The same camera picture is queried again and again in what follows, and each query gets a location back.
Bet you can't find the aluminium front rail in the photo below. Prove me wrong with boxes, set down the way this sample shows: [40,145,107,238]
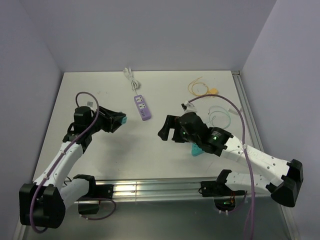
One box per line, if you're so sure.
[32,176,276,205]

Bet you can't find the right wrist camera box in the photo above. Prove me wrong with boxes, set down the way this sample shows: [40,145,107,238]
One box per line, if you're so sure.
[181,101,198,114]

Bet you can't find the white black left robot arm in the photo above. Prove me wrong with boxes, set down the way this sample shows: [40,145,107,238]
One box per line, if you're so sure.
[19,106,127,233]

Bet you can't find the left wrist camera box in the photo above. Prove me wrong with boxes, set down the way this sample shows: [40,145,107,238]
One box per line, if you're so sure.
[86,101,96,111]

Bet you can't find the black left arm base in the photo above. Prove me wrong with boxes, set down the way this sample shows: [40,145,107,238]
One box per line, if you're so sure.
[78,184,114,216]

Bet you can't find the aluminium rail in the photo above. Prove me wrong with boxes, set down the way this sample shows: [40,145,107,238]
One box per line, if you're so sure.
[32,176,276,205]
[231,71,264,152]

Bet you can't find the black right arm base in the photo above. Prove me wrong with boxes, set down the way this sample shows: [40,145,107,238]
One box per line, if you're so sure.
[198,180,246,212]

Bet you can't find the teal charging cable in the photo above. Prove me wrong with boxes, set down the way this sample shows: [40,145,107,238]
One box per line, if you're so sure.
[206,105,232,130]

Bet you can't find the small white block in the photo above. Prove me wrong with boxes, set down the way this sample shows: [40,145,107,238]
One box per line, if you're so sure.
[228,105,243,116]

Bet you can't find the small teal charger plug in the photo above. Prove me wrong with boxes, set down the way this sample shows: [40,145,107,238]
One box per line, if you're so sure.
[121,116,128,125]

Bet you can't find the teal triangular power strip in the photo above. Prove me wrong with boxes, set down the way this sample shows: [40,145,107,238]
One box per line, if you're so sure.
[191,143,204,157]

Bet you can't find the purple power strip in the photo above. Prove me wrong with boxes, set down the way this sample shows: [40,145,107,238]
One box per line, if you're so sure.
[134,95,152,121]

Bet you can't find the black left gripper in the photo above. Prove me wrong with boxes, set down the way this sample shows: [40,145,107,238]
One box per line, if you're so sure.
[87,106,126,135]

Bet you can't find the white coiled power cord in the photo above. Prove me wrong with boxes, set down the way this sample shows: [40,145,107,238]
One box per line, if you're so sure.
[122,67,142,96]

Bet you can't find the yellow thin cable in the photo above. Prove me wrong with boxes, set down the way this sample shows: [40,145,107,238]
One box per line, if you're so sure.
[187,76,212,97]

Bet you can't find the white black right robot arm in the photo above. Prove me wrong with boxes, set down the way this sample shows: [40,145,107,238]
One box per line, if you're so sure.
[157,112,304,208]

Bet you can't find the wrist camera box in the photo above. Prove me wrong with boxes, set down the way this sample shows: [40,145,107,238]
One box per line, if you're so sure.
[181,101,198,114]
[86,101,96,111]

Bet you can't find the aluminium right rail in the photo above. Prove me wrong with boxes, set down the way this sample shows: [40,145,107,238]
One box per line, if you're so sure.
[231,71,264,152]

